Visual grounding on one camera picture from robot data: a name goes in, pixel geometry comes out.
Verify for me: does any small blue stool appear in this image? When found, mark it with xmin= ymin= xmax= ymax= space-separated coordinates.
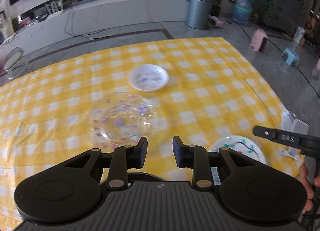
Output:
xmin=281 ymin=48 xmax=300 ymax=66

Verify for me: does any clear glass plate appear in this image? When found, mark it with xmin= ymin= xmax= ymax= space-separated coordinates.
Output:
xmin=87 ymin=92 xmax=159 ymax=151

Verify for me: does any person right hand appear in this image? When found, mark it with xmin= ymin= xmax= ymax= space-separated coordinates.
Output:
xmin=298 ymin=163 xmax=315 ymax=214

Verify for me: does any dark grey cabinet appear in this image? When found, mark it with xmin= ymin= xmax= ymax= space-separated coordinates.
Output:
xmin=262 ymin=0 xmax=304 ymax=35

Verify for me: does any round grey chair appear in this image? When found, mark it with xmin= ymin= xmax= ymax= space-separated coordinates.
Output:
xmin=3 ymin=47 xmax=32 ymax=80

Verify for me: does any yellow checkered tablecloth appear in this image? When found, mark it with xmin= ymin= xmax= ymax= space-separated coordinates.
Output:
xmin=1 ymin=37 xmax=301 ymax=230

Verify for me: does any orange steel bowl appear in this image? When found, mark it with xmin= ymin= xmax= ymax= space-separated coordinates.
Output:
xmin=128 ymin=172 xmax=165 ymax=183

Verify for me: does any grey metal trash can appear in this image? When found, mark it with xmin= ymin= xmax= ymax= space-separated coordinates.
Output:
xmin=187 ymin=0 xmax=212 ymax=30

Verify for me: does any small white saucer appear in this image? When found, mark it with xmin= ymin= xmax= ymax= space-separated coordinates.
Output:
xmin=127 ymin=64 xmax=169 ymax=92

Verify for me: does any pink heater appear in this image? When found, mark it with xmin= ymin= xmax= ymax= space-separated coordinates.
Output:
xmin=250 ymin=29 xmax=268 ymax=53

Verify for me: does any white wifi router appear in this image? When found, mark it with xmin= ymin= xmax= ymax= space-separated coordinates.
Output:
xmin=46 ymin=0 xmax=64 ymax=19

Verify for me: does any white fruity painted plate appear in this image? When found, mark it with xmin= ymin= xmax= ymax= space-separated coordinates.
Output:
xmin=209 ymin=135 xmax=267 ymax=165

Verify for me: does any blue water jug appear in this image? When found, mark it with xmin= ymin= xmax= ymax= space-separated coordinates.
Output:
xmin=232 ymin=0 xmax=252 ymax=25

